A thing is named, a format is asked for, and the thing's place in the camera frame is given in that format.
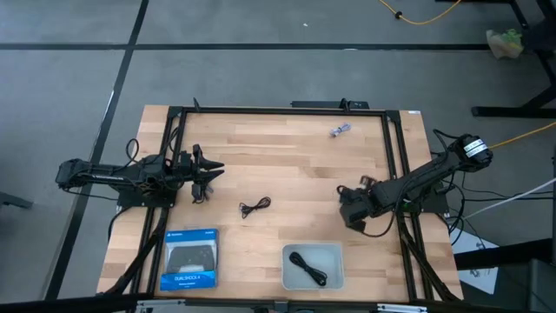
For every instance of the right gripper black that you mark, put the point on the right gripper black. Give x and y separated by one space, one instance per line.
354 206

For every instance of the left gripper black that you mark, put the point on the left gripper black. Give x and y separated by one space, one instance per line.
197 174

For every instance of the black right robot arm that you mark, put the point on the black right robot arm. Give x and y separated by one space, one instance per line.
430 174

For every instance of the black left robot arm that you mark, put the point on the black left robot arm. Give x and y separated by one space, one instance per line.
108 176

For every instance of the grey plastic tray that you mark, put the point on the grey plastic tray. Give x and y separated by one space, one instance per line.
332 261

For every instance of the blue DualShock controller box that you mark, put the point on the blue DualShock controller box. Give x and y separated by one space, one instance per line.
189 278

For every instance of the white paper sheet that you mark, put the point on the white paper sheet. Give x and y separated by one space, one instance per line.
478 261

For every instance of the dark furniture foot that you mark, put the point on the dark furniture foot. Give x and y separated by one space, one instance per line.
13 200

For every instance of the plastic bag with green contents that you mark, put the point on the plastic bag with green contents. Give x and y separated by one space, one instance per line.
504 42

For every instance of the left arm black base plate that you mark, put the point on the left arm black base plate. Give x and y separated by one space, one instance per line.
143 201

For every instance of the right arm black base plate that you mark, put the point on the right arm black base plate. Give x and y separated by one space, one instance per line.
434 204

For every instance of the black aluminium table frame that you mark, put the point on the black aluminium table frame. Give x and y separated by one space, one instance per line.
282 111

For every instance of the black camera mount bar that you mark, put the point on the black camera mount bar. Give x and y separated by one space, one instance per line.
330 104

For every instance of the silver metal bracket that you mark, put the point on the silver metal bracket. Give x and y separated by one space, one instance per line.
401 308
158 305

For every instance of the black desk leg frame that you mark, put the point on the black desk leg frame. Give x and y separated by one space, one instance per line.
517 111

